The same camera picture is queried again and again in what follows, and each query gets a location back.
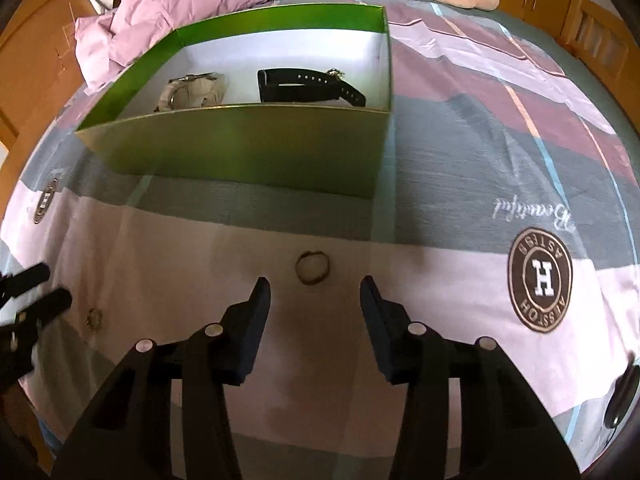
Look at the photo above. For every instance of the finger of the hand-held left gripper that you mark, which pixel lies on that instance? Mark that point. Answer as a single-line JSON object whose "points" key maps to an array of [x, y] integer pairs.
{"points": [[27, 280], [45, 307]]}

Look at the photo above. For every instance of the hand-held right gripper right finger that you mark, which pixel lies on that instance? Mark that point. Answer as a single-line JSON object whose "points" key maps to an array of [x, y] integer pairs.
{"points": [[374, 310]]}

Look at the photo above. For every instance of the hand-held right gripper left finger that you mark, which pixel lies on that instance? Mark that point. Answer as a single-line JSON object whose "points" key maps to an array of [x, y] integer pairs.
{"points": [[257, 310]]}

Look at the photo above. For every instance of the green cardboard box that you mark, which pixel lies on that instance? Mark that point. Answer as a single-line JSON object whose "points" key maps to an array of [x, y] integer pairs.
{"points": [[250, 145]]}

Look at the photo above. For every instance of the silver metal pendant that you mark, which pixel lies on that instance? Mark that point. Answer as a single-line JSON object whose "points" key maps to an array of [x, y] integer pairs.
{"points": [[336, 75]]}

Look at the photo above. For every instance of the printed bed sheet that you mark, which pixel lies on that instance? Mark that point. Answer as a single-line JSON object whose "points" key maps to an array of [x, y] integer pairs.
{"points": [[450, 210]]}

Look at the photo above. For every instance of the black wrist watch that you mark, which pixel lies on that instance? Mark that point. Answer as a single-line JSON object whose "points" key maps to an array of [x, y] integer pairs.
{"points": [[280, 85]]}

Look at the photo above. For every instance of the black round object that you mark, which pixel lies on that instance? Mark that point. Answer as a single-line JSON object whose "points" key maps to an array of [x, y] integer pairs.
{"points": [[622, 395]]}

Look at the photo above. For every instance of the wooden bed side frame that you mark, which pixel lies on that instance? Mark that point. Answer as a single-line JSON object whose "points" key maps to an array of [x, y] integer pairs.
{"points": [[600, 25]]}

